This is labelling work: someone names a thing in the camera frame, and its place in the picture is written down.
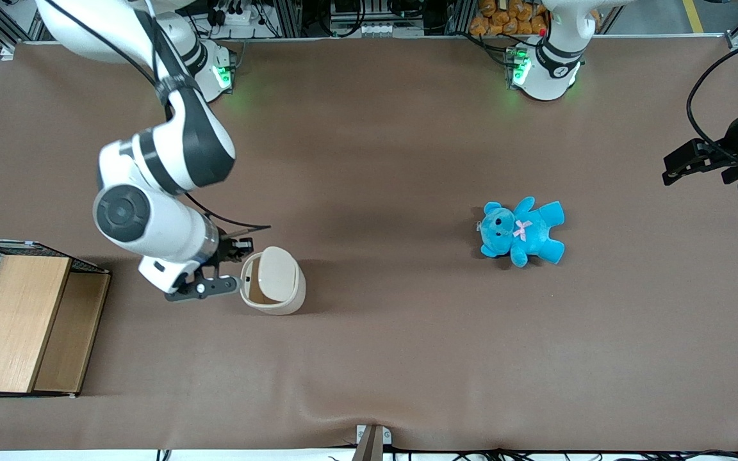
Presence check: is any grey metal camera mount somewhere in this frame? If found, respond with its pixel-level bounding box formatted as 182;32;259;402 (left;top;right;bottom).
352;424;393;461

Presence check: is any light wooden board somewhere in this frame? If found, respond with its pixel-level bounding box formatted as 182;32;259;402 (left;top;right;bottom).
0;255;73;394

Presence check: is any white power strip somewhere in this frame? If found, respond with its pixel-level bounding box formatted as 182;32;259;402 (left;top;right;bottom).
211;0;268;28

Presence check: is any blue teddy bear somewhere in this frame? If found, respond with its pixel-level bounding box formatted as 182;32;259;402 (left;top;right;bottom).
477;196;566;268

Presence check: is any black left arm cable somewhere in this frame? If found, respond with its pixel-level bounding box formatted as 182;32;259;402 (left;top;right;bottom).
687;32;738;165

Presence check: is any cream trash can body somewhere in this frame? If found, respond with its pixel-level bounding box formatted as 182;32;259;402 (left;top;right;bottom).
240;251;308;316

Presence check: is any dark wooden board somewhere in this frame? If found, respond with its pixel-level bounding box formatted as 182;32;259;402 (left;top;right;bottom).
33;271;111;394

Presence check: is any brown table mat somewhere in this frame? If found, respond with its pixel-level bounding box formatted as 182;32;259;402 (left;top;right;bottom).
0;35;738;453

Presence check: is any cream trash can lid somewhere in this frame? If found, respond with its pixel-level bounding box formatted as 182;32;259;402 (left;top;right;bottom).
259;246;300;303

